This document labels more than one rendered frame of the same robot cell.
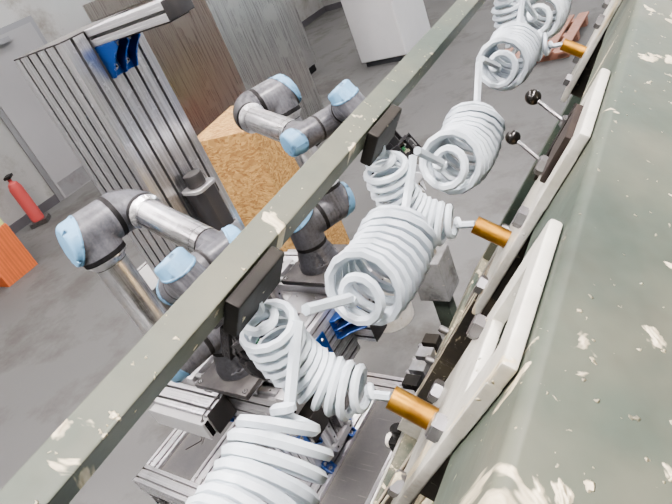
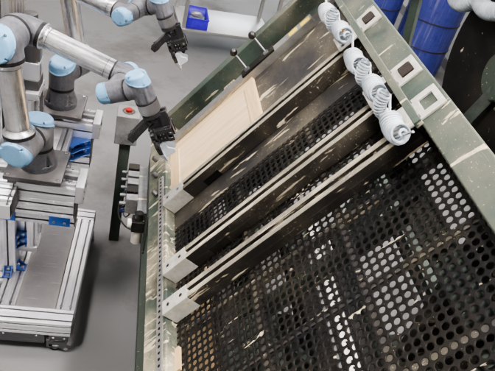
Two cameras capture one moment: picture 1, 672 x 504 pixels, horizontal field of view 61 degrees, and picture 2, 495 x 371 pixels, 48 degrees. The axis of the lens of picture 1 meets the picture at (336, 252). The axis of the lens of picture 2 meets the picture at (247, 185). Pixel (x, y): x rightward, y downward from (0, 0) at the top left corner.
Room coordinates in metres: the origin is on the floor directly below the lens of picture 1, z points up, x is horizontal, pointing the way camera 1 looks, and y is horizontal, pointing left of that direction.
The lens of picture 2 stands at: (-0.25, 1.44, 2.52)
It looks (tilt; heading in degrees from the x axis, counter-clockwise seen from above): 36 degrees down; 303
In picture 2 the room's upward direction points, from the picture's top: 16 degrees clockwise
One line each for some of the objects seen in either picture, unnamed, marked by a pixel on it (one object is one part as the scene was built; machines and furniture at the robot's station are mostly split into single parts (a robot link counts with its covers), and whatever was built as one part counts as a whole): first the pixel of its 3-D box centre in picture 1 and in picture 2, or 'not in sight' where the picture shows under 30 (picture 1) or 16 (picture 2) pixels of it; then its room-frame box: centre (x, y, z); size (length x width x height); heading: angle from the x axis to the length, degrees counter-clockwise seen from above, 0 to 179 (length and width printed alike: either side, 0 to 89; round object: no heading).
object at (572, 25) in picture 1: (543, 41); not in sight; (5.79, -2.89, 0.05); 1.12 x 0.75 x 0.10; 134
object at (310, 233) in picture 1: (304, 223); (62, 71); (1.80, 0.06, 1.20); 0.13 x 0.12 x 0.14; 111
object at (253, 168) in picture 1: (282, 208); not in sight; (3.29, 0.20, 0.63); 0.50 x 0.42 x 1.25; 146
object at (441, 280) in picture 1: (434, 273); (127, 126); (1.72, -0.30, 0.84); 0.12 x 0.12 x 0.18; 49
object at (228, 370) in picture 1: (233, 351); (37, 153); (1.43, 0.41, 1.09); 0.15 x 0.15 x 0.10
